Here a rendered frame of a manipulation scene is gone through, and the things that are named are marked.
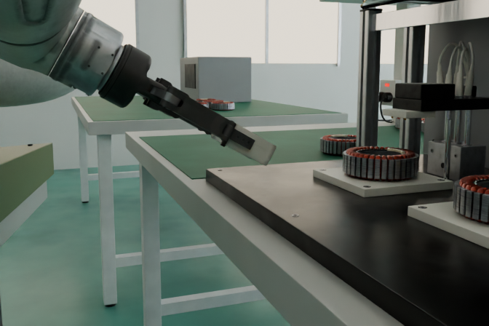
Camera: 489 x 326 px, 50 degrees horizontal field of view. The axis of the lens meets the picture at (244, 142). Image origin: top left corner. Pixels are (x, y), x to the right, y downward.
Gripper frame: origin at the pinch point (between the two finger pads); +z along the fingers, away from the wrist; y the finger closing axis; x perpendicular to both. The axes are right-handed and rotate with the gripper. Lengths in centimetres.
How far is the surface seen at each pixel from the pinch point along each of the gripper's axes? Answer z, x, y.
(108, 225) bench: 20, -48, -136
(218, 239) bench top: 3.2, -13.4, 0.6
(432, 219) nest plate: 15.8, 1.7, 21.1
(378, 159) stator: 17.6, 7.0, 4.4
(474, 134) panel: 41.7, 21.9, -7.4
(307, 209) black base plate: 7.6, -4.0, 10.3
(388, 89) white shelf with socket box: 72, 45, -87
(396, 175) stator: 20.8, 6.2, 5.5
